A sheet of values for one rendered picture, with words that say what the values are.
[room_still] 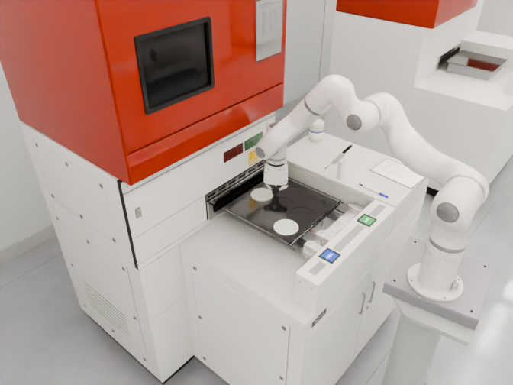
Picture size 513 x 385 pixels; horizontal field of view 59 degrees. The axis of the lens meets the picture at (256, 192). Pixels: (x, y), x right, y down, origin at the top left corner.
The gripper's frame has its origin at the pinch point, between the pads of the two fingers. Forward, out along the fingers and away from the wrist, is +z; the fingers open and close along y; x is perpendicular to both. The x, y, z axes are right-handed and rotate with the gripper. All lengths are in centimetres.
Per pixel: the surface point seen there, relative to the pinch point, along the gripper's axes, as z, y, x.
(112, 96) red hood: -61, -44, -46
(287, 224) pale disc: 2.1, 6.3, -19.3
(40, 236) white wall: 85, -161, 53
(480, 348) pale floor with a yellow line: 92, 110, 0
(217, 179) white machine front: -9.5, -23.8, -7.8
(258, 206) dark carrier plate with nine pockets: 2.0, -6.5, -9.0
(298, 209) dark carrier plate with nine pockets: 2.2, 10.5, -9.1
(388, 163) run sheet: -5, 50, 21
